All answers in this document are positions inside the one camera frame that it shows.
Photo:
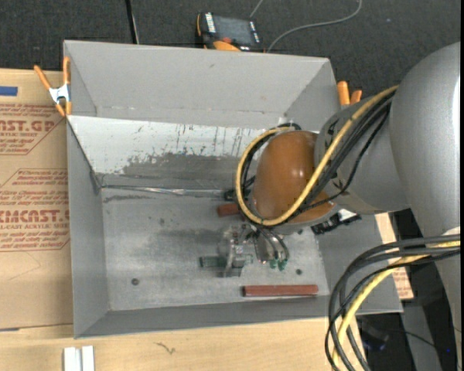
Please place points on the grey metal bin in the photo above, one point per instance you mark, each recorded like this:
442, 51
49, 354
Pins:
170, 230

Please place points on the black cylinder on white bracket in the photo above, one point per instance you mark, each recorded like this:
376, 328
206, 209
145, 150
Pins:
332, 222

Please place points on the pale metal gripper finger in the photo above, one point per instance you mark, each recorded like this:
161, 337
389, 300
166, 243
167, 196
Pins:
233, 269
226, 250

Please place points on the red-brown flat block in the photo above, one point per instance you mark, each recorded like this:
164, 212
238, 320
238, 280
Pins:
280, 290
228, 210

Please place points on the dark green block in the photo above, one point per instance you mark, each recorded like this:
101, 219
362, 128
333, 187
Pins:
210, 261

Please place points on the brown cardboard board red print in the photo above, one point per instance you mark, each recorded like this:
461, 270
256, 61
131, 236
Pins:
31, 246

